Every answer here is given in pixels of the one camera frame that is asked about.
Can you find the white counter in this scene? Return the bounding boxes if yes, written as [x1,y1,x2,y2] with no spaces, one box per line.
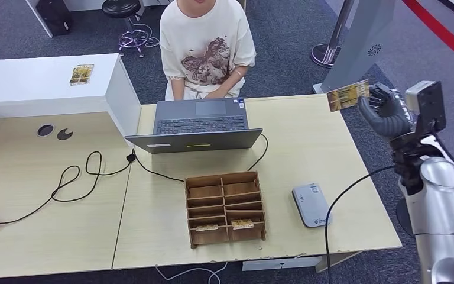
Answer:
[0,53,142,147]

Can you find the grey laptop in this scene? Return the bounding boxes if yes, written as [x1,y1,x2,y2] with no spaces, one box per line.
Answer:
[125,97,264,154]

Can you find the wooden card organizer box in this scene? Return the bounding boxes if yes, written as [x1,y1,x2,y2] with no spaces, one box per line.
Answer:
[184,170,267,249]

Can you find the white cable under desk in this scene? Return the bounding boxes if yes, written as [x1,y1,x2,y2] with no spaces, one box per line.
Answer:
[155,262,229,284]

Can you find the white desk panel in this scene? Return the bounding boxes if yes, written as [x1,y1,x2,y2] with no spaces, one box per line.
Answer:
[24,0,54,39]

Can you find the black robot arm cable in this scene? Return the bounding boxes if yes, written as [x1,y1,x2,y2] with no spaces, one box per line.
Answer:
[325,164,398,284]

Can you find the desk cable grommet ring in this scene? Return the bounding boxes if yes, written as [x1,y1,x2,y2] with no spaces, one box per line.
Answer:
[36,124,56,138]

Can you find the person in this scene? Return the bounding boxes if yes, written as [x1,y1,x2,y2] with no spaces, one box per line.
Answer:
[159,0,257,101]

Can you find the grey card reader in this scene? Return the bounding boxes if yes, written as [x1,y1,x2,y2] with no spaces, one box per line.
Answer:
[291,183,333,228]

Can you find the black computer tower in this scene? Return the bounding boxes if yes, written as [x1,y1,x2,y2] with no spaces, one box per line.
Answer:
[35,0,73,38]

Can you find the grey kiosk stand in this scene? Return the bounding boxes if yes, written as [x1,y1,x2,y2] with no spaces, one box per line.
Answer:
[313,0,397,95]

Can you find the chrome stanchion post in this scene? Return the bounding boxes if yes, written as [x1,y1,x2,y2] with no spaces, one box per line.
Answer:
[310,0,356,69]

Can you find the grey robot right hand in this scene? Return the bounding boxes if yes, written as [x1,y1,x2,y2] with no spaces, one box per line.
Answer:
[358,83,414,138]

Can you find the black laptop power cable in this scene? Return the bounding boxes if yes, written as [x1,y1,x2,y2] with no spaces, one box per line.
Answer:
[0,133,270,226]

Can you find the yellow printed ID card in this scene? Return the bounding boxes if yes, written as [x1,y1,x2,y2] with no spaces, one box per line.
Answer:
[326,80,371,113]

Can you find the black stanchion with round base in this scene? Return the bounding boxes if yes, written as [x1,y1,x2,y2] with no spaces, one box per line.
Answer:
[395,189,454,238]

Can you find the black round stool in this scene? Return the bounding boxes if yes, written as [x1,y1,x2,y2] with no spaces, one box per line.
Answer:
[101,0,153,59]

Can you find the white floor cable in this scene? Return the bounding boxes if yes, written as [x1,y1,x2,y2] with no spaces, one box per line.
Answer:
[128,17,160,49]

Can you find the person's left hand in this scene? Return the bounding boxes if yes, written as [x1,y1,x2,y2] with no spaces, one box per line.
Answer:
[205,88,230,99]

